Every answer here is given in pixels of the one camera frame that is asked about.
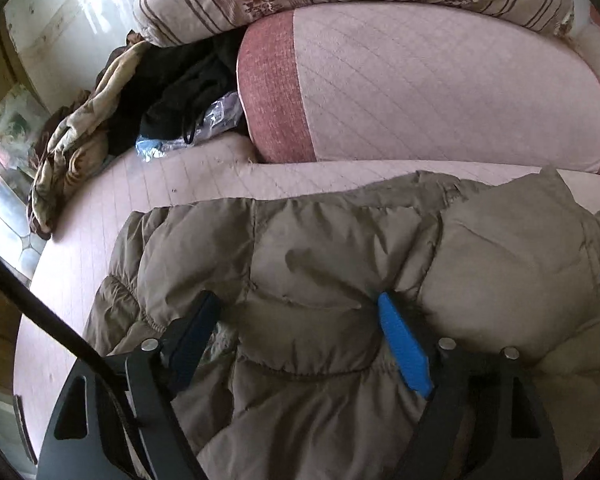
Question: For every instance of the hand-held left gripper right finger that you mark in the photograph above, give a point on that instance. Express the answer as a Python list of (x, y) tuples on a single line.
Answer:
[(405, 347)]

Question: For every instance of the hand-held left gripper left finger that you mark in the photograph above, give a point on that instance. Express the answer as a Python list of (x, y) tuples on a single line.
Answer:
[(195, 332)]

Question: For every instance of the olive puffer jacket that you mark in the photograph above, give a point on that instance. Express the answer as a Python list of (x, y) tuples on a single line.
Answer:
[(330, 270)]

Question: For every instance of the stained glass window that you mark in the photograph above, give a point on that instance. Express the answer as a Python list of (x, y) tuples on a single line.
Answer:
[(10, 240)]

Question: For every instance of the brown beige patterned cloth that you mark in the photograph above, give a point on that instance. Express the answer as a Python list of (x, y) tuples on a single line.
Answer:
[(70, 160)]

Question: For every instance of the clear plastic bag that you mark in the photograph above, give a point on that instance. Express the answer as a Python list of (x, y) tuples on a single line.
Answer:
[(220, 115)]

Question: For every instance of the black clothing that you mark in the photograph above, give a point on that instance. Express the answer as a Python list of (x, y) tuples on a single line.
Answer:
[(180, 85)]

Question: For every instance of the pink quilted pillow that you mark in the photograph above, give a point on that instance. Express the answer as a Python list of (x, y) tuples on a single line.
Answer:
[(430, 85)]

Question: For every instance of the floral picture board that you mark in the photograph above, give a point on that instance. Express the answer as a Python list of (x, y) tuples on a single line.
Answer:
[(15, 120)]

